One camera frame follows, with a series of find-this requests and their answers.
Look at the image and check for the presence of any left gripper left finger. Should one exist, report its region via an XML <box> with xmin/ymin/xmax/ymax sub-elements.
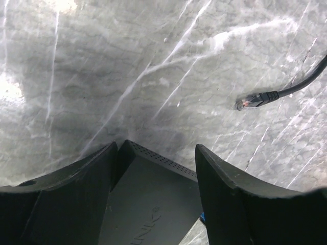
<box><xmin>1</xmin><ymin>143</ymin><xmax>118</xmax><ymax>244</ymax></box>

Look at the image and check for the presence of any black ethernet cable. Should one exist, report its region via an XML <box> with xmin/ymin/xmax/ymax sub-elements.
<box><xmin>235</xmin><ymin>55</ymin><xmax>327</xmax><ymax>112</ymax></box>

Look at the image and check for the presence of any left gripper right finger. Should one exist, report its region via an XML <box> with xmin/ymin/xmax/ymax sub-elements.
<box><xmin>195</xmin><ymin>144</ymin><xmax>326</xmax><ymax>244</ymax></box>

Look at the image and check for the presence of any black network switch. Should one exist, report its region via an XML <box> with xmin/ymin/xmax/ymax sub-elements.
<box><xmin>98</xmin><ymin>140</ymin><xmax>202</xmax><ymax>245</ymax></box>

